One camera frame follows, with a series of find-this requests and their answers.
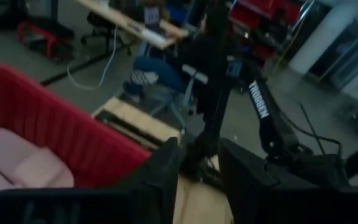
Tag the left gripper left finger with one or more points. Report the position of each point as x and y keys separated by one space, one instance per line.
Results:
x=157 y=186

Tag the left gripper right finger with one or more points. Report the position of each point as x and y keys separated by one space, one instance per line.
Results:
x=247 y=186

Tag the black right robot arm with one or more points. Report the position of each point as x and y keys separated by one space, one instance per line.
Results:
x=259 y=102

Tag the red plastic bin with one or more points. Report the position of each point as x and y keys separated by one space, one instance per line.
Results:
x=57 y=124

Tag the grey office chair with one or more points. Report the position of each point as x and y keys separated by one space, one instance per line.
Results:
x=182 y=93

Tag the person's sneaker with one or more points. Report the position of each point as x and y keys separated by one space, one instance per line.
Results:
x=166 y=71

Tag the pink slide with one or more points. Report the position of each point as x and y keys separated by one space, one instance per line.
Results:
x=26 y=161

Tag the white keyboard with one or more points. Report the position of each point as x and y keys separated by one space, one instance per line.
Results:
x=154 y=35

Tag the black office chair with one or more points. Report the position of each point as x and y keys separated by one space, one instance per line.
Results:
x=104 y=28

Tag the shelf with red bins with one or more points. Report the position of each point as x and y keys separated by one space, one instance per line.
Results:
x=259 y=18

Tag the wooden desk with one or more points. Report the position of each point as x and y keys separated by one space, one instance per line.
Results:
x=120 y=18

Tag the red rolling stool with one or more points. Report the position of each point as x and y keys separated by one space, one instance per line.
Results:
x=47 y=34

